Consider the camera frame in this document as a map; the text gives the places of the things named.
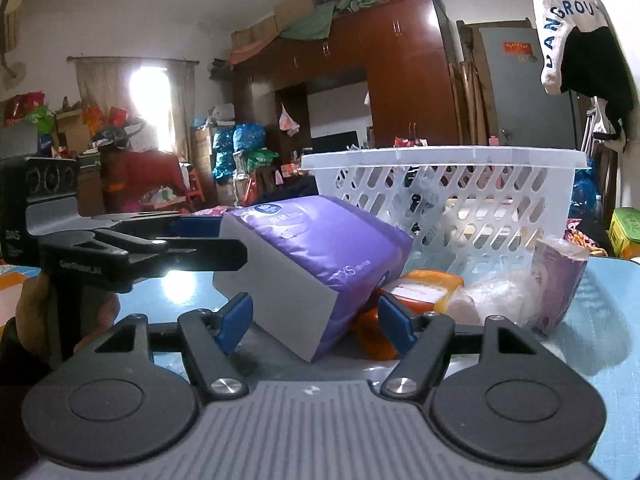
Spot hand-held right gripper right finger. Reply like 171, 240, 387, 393
377, 294, 556, 403

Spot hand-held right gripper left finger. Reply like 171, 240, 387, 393
75, 292, 254, 403

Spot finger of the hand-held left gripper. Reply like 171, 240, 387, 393
40, 229, 249, 295
92, 211, 224, 243

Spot large purple pad packet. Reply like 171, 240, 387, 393
212, 195, 415, 364

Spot person's left hand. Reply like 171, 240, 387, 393
0, 274, 121, 363

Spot plain orange packet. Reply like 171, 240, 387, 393
349, 306, 402, 362

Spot orange packet with white label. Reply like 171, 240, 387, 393
376, 269, 465, 313

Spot printed blanket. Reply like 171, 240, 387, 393
0, 259, 42, 322

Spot green plastic bag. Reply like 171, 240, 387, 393
247, 147, 280, 172

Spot blue plastic bags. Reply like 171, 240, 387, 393
212, 122, 267, 181

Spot pile of colourful snack packets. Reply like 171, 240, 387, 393
2, 91, 57, 129

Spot white and red plastic bag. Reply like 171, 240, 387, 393
278, 104, 301, 137

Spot beige window curtain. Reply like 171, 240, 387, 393
74, 57, 197, 157

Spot black monitor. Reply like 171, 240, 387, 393
310, 130, 360, 154

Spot small purple packet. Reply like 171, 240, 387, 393
524, 236, 592, 337

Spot white plastic basket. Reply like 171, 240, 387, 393
300, 145, 594, 282

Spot flat cardboard box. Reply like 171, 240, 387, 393
230, 15, 279, 52

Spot colourful patterned packet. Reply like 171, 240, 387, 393
564, 219, 609, 259

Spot green cloth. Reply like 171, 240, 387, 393
279, 0, 392, 42

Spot large cardboard box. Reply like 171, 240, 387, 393
273, 0, 322, 32

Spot wooden planks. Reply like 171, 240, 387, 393
449, 20, 497, 147

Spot green box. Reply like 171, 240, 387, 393
608, 207, 640, 261

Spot brown wooden wardrobe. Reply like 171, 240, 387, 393
229, 0, 464, 162

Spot grey door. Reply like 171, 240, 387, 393
479, 27, 584, 152

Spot white and black hanging garment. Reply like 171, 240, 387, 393
531, 0, 637, 154

